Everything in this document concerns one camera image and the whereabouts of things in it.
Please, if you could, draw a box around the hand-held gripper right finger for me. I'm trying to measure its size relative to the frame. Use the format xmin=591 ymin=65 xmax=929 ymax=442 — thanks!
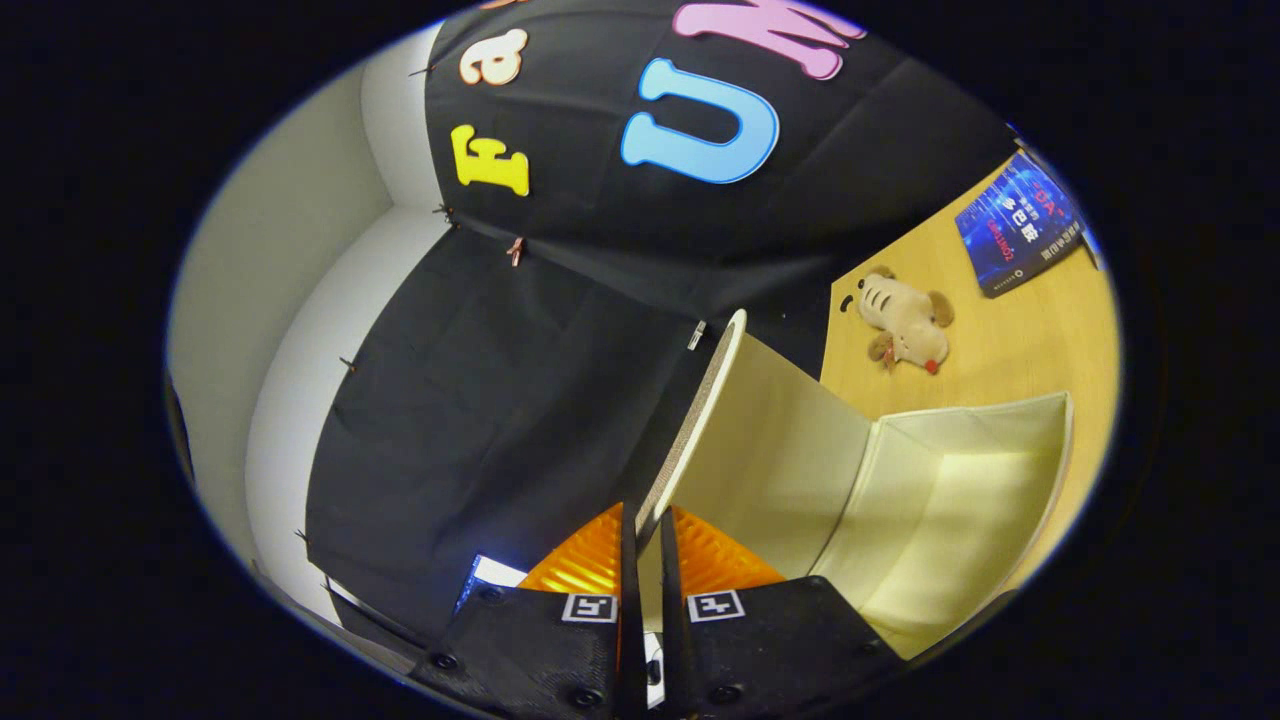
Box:
xmin=658 ymin=505 xmax=901 ymax=720

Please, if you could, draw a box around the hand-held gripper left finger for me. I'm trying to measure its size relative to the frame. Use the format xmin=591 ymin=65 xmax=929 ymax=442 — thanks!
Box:
xmin=410 ymin=502 xmax=649 ymax=720

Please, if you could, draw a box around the black backdrop cloth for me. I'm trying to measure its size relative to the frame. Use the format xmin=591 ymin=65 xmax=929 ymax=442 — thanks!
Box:
xmin=305 ymin=0 xmax=1016 ymax=641

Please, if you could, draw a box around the row of black clips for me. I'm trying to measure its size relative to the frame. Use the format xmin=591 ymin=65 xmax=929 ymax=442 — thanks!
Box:
xmin=295 ymin=60 xmax=461 ymax=546

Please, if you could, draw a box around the beige fabric storage box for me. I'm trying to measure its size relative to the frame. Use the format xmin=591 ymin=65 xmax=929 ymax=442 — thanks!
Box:
xmin=635 ymin=308 xmax=1076 ymax=661

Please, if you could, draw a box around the beige plush dog toy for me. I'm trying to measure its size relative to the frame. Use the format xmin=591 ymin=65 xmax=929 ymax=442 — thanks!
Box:
xmin=840 ymin=265 xmax=956 ymax=376

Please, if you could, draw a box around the blue cover book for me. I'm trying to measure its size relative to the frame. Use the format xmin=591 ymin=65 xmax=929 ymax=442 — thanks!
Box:
xmin=955 ymin=152 xmax=1089 ymax=299

